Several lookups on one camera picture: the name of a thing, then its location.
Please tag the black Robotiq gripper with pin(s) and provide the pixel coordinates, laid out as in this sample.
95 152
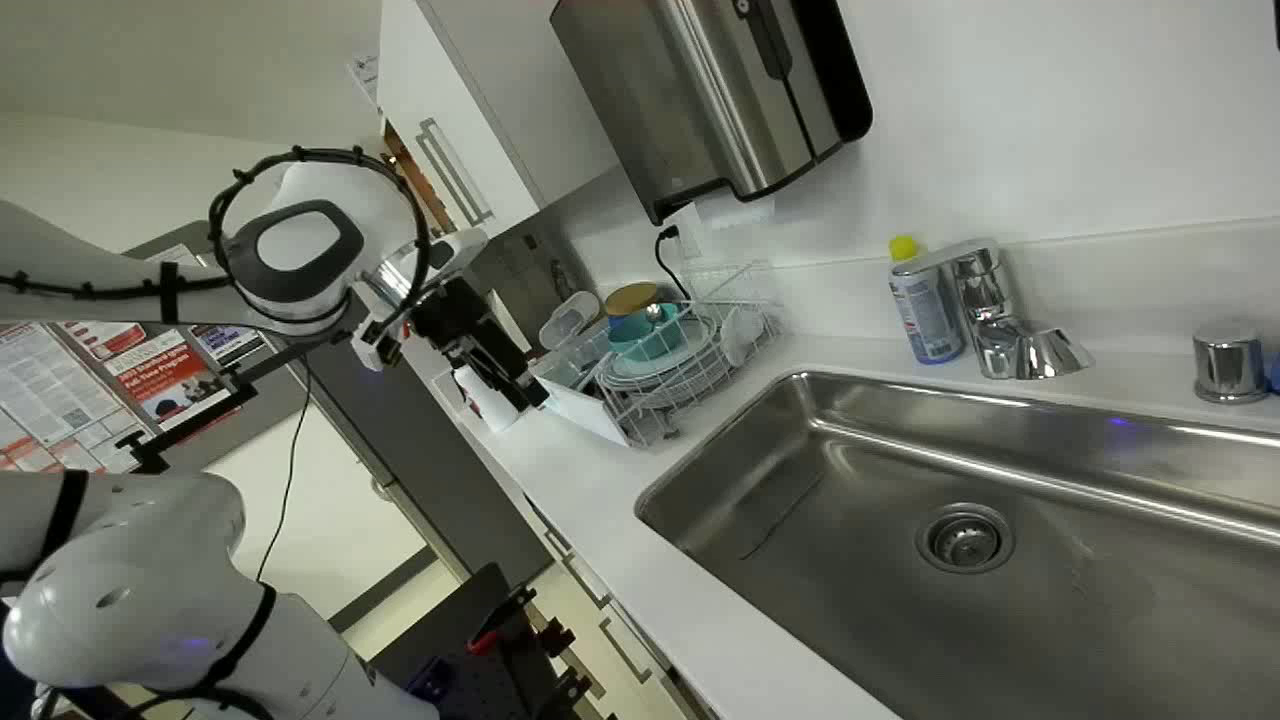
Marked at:
454 320

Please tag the chrome sink faucet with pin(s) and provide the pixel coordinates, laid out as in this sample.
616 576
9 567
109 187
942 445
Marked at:
995 320

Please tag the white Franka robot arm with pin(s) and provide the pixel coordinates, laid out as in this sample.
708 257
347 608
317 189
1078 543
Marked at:
134 586

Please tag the clear plastic food container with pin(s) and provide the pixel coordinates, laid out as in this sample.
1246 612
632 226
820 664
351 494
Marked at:
564 332

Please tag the white plastic sheet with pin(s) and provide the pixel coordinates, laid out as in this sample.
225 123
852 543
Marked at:
581 411

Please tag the grey coffee machine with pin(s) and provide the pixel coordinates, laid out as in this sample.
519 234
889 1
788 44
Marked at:
534 275

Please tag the dark grey appliance panel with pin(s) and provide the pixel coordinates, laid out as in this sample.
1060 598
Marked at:
425 466

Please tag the teal bowl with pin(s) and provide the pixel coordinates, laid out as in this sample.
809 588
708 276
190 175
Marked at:
648 332

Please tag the black equipment cart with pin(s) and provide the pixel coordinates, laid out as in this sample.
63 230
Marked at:
466 647

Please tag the steel paper towel dispenser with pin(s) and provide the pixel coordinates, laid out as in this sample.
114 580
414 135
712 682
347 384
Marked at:
695 95

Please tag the red and white poster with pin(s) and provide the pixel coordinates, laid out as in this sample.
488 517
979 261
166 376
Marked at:
162 368

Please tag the stainless steel sink basin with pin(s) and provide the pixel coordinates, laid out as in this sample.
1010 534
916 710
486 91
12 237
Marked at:
827 534

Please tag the blue soap bottle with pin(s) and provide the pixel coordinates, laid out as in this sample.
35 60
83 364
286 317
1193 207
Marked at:
925 315

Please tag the white text poster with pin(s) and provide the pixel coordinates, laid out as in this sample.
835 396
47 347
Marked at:
52 404

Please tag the round sink drain strainer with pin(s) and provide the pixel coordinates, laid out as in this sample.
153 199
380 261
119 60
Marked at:
965 537

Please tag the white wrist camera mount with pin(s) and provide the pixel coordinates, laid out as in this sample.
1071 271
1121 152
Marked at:
371 347

